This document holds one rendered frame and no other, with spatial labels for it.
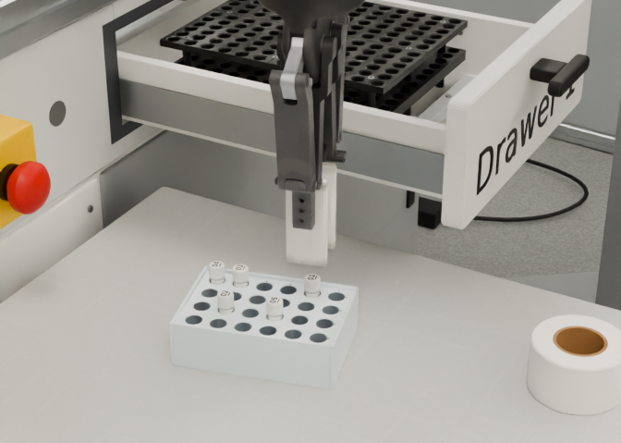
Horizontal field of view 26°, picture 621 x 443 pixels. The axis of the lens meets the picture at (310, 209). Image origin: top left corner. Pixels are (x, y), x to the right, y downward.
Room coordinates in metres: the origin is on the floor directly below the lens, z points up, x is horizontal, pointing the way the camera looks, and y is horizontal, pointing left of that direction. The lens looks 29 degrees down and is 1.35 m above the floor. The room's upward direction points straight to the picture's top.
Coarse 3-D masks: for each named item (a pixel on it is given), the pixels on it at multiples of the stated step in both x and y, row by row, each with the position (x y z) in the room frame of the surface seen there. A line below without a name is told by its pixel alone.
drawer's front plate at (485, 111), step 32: (576, 0) 1.15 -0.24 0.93; (544, 32) 1.07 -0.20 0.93; (576, 32) 1.14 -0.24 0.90; (512, 64) 1.00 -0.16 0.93; (480, 96) 0.94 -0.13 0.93; (512, 96) 1.00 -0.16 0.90; (576, 96) 1.16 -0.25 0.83; (448, 128) 0.93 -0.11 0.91; (480, 128) 0.94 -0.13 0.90; (512, 128) 1.01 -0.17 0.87; (544, 128) 1.08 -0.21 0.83; (448, 160) 0.93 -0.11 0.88; (512, 160) 1.01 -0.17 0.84; (448, 192) 0.92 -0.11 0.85; (480, 192) 0.95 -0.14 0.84; (448, 224) 0.92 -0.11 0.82
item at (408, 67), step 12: (444, 24) 1.16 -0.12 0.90; (456, 24) 1.16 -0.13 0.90; (432, 36) 1.14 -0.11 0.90; (444, 36) 1.13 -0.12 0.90; (420, 48) 1.11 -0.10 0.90; (432, 48) 1.10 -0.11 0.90; (396, 60) 1.07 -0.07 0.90; (408, 60) 1.08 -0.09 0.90; (420, 60) 1.08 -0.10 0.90; (384, 72) 1.05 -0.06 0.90; (396, 72) 1.06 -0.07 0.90; (408, 72) 1.06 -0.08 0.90; (372, 84) 1.03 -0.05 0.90; (384, 84) 1.02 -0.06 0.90
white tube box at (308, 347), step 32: (192, 288) 0.87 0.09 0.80; (224, 288) 0.88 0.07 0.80; (256, 288) 0.88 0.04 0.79; (288, 288) 0.88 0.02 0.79; (352, 288) 0.87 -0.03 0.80; (192, 320) 0.84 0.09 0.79; (224, 320) 0.83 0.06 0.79; (256, 320) 0.83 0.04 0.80; (288, 320) 0.83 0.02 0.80; (320, 320) 0.83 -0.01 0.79; (352, 320) 0.85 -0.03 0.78; (192, 352) 0.82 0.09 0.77; (224, 352) 0.81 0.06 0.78; (256, 352) 0.81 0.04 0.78; (288, 352) 0.80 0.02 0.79; (320, 352) 0.79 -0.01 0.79; (320, 384) 0.79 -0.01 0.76
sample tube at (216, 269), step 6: (210, 264) 0.89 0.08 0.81; (216, 264) 0.89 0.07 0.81; (222, 264) 0.89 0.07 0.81; (210, 270) 0.88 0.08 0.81; (216, 270) 0.88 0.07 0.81; (222, 270) 0.88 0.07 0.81; (210, 276) 0.88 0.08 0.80; (216, 276) 0.88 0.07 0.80; (222, 276) 0.88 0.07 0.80; (216, 282) 0.88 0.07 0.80; (222, 282) 0.88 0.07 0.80
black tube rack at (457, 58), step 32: (256, 0) 1.23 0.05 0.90; (192, 32) 1.14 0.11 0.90; (224, 32) 1.14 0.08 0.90; (256, 32) 1.14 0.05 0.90; (352, 32) 1.15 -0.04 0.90; (384, 32) 1.14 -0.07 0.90; (416, 32) 1.15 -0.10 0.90; (192, 64) 1.14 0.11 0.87; (224, 64) 1.14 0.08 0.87; (256, 64) 1.07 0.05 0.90; (352, 64) 1.07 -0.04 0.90; (384, 64) 1.07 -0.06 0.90; (448, 64) 1.14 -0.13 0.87; (352, 96) 1.08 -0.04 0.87; (384, 96) 1.06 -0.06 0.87; (416, 96) 1.07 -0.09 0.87
